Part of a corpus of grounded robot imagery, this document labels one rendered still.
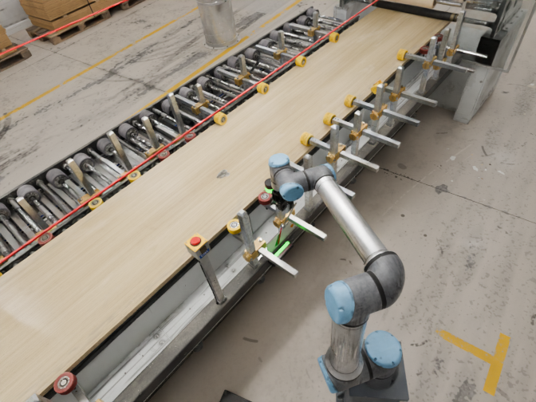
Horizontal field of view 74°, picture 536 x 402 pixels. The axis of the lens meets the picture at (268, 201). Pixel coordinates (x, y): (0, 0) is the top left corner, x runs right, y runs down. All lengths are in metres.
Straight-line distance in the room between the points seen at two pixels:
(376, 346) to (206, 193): 1.20
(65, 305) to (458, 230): 2.70
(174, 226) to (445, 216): 2.17
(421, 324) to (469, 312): 0.33
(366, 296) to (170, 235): 1.21
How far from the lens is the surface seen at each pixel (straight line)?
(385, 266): 1.12
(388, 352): 1.64
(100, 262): 2.06
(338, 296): 1.06
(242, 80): 2.95
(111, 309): 1.88
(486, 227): 3.28
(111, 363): 2.03
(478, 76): 3.96
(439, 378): 2.60
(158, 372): 1.89
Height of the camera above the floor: 2.39
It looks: 48 degrees down
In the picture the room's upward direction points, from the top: 9 degrees counter-clockwise
